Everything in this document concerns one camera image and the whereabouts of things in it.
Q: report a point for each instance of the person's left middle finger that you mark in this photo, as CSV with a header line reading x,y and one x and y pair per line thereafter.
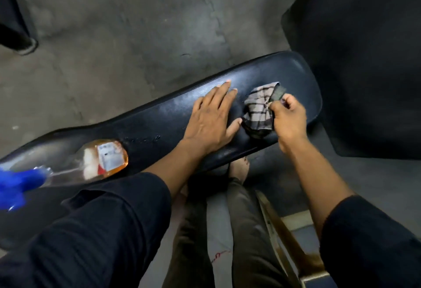
x,y
219,94

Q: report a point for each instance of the checked grey cleaning cloth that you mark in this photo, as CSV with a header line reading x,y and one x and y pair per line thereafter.
x,y
258,110

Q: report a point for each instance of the person's left thumb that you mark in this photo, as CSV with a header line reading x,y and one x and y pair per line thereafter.
x,y
236,127

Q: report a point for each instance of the person's grey-brown trousers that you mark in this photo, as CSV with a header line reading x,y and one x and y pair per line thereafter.
x,y
253,238

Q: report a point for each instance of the person's left forearm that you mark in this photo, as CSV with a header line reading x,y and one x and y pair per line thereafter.
x,y
174,166

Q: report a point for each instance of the brown wooden stand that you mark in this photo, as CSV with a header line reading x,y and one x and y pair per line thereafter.
x,y
289,248

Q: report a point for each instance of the person's left little finger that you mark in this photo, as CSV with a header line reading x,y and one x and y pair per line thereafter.
x,y
197,105

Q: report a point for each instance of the person's right forearm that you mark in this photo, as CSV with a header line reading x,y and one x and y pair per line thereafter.
x,y
314,182

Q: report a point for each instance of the person's left hand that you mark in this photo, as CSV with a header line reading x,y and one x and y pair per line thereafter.
x,y
207,126

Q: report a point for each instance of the person's right thumb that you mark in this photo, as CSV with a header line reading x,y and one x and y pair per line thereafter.
x,y
275,108

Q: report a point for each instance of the clear spray bottle blue trigger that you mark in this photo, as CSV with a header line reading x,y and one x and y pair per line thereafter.
x,y
105,159

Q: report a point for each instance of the black motorcycle seat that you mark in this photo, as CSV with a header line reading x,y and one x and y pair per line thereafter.
x,y
158,126

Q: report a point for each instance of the person's black shirt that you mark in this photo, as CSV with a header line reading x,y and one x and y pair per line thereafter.
x,y
98,232

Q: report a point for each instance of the black stand leg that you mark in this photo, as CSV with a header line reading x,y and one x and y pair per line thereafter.
x,y
13,21

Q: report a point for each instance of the person's right hand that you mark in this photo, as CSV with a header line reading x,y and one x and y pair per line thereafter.
x,y
291,125

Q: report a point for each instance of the person's right foot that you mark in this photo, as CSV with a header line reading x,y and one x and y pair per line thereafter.
x,y
239,168

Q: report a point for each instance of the black fabric cover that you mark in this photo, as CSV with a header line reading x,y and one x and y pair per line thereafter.
x,y
365,60

